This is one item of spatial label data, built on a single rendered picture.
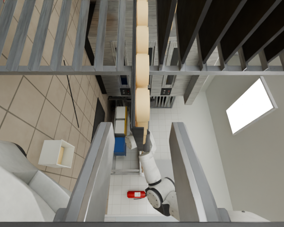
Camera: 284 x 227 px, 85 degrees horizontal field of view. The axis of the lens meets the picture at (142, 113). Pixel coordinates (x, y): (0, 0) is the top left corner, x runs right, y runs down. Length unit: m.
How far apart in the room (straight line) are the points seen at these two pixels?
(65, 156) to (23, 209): 1.48
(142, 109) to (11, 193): 0.30
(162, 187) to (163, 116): 4.06
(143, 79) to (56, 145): 1.42
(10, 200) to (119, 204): 3.88
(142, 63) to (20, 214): 0.34
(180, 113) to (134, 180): 2.33
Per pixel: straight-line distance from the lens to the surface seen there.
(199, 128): 4.83
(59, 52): 0.82
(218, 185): 4.61
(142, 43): 0.26
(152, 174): 0.74
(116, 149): 3.71
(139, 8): 0.31
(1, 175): 0.42
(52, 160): 1.58
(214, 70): 0.76
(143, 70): 0.23
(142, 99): 0.20
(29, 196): 0.39
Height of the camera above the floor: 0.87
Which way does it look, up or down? level
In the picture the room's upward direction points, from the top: 90 degrees clockwise
